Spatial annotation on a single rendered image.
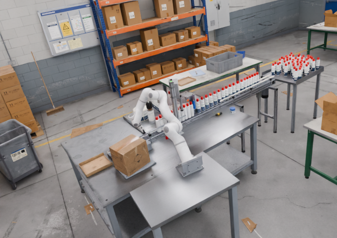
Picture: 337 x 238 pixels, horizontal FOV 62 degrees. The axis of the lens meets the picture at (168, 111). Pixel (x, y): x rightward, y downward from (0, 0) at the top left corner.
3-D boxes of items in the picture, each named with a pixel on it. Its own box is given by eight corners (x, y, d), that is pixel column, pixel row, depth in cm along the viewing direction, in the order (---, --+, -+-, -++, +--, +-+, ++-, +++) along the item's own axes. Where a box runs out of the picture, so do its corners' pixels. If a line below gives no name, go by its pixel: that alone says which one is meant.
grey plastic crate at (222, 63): (228, 62, 569) (228, 50, 559) (243, 65, 537) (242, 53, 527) (205, 70, 544) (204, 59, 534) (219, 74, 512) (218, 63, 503)
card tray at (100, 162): (104, 154, 326) (103, 152, 325) (113, 164, 306) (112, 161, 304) (79, 166, 313) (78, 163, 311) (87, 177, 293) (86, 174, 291)
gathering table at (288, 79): (287, 107, 529) (289, 60, 488) (319, 117, 481) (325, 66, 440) (261, 122, 497) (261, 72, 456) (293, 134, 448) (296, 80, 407)
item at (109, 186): (186, 91, 462) (186, 90, 462) (260, 120, 346) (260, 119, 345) (60, 144, 368) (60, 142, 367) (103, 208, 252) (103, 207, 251)
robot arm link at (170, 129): (188, 140, 284) (178, 119, 289) (177, 143, 269) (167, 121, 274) (179, 145, 291) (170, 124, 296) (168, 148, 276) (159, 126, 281)
